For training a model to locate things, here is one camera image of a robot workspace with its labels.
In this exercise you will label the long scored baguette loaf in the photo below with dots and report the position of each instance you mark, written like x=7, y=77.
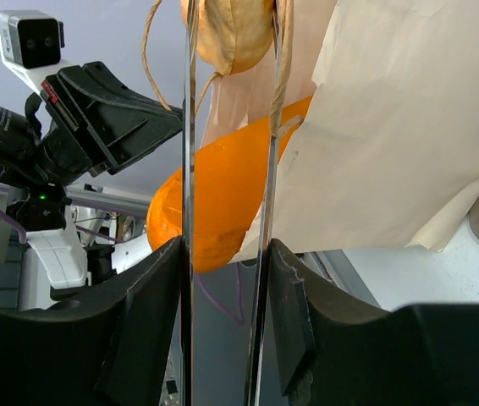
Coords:
x=230, y=177

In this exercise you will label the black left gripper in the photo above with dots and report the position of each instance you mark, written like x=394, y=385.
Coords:
x=99, y=124

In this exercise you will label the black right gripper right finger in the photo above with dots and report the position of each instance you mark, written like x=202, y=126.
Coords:
x=335, y=349

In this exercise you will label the beige paper bag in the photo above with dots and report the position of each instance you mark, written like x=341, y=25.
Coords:
x=387, y=154

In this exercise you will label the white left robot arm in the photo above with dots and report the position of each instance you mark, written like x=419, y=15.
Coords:
x=44, y=207

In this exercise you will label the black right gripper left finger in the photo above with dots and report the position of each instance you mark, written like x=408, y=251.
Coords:
x=107, y=345

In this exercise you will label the metal serving tongs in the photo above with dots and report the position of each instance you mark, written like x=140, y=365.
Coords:
x=283, y=27

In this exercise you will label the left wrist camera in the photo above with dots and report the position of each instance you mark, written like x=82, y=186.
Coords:
x=31, y=44

